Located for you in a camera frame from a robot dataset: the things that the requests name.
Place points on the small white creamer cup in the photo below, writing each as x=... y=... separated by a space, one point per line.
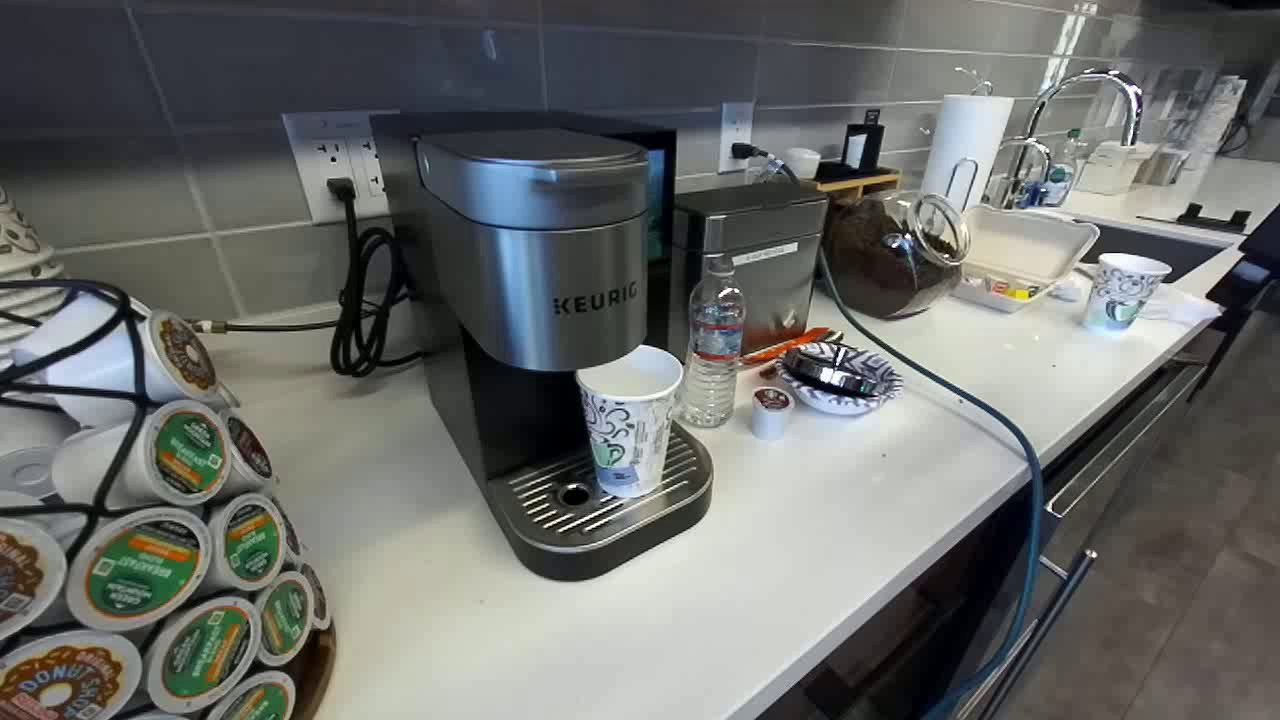
x=768 y=413

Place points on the round metal jar lid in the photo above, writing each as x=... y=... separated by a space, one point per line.
x=836 y=368

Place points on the silver metal box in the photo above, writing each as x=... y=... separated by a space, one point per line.
x=753 y=221

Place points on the brown label coffee pod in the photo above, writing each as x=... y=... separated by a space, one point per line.
x=251 y=450
x=66 y=683
x=185 y=352
x=24 y=577

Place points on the green label coffee pod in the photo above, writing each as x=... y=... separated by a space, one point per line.
x=143 y=565
x=251 y=543
x=185 y=452
x=286 y=616
x=256 y=699
x=203 y=654

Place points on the small white wall outlet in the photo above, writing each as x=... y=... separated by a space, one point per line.
x=733 y=120

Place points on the small black stand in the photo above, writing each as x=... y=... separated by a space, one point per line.
x=1213 y=216

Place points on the white paper towel roll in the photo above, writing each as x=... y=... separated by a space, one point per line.
x=964 y=133

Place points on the chrome sink faucet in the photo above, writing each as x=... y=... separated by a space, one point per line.
x=1093 y=80

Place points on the clear plastic water bottle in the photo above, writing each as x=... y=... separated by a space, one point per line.
x=713 y=347

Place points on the colourful packets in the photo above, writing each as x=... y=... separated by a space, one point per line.
x=1003 y=291

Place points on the dark sink basin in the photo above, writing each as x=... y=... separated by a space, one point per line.
x=1154 y=249

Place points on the dark glass bottle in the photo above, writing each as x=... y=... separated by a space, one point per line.
x=864 y=140

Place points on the blue patterned ceramic bowl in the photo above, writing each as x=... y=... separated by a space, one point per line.
x=836 y=405

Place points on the wooden tray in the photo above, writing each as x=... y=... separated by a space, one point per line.
x=862 y=180

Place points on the silver Keurig coffee maker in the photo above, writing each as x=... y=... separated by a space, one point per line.
x=533 y=265

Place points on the clear plastic container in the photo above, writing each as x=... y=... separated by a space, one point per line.
x=1027 y=244

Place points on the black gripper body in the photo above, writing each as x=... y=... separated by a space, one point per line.
x=1263 y=254

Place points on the orange stir stick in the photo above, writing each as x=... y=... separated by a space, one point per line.
x=787 y=347

